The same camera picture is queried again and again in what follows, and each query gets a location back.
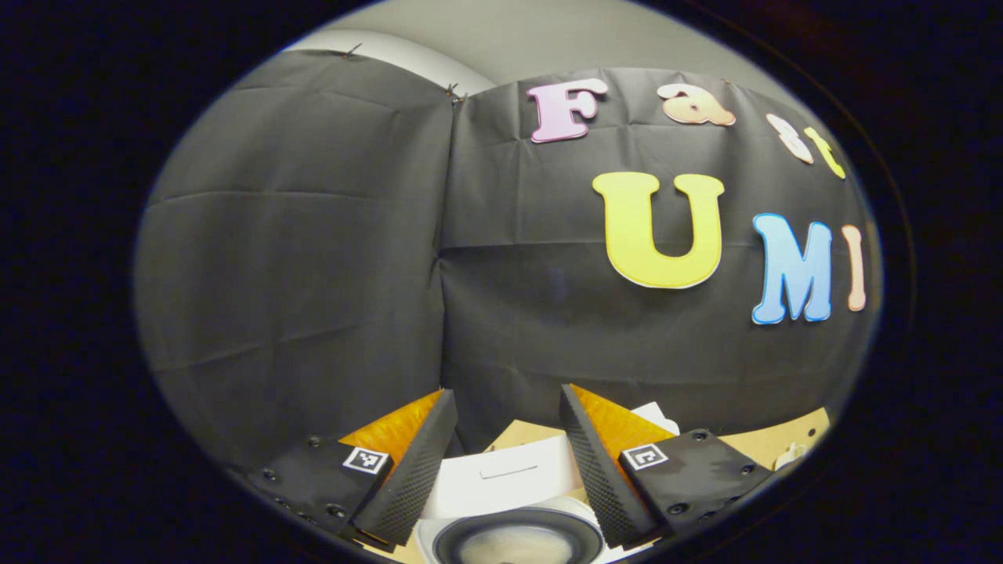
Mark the black backdrop cloth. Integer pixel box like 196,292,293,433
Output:
133,49,882,471

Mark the white rice cooker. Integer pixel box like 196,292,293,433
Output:
414,402,683,564

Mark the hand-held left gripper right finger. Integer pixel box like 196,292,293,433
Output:
559,383,792,549

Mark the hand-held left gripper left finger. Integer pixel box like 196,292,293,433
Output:
235,388,459,551

